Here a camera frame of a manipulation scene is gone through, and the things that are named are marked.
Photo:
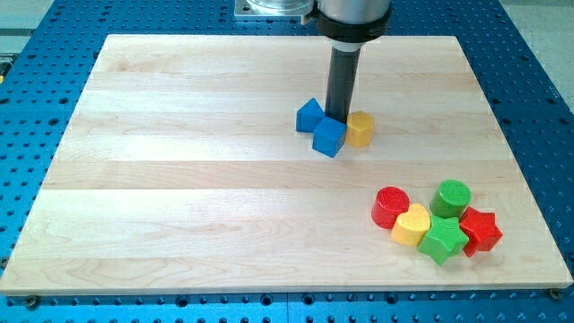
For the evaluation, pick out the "blue cube block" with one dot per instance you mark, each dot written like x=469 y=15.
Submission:
x=329 y=136

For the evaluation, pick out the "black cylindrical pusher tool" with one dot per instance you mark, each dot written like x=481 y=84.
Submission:
x=340 y=83

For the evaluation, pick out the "yellow hexagon block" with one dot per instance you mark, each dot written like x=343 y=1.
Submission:
x=360 y=129

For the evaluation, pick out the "blue triangular block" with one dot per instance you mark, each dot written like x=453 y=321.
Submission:
x=308 y=116

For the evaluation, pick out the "green star block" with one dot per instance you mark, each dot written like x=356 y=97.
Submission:
x=443 y=240

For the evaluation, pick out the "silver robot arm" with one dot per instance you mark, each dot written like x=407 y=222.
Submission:
x=349 y=24

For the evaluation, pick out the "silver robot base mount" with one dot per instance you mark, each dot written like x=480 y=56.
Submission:
x=272 y=8

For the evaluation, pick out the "green cylinder block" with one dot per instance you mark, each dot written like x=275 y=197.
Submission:
x=450 y=199

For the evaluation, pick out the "yellow heart block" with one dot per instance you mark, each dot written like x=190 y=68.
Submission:
x=411 y=226

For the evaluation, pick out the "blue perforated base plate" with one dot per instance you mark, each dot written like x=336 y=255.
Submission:
x=46 y=80

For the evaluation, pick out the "red star block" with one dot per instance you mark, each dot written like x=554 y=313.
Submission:
x=481 y=229

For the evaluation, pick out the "light wooden board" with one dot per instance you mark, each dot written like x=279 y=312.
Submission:
x=181 y=171

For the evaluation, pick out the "red cylinder block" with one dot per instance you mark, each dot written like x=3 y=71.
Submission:
x=388 y=204

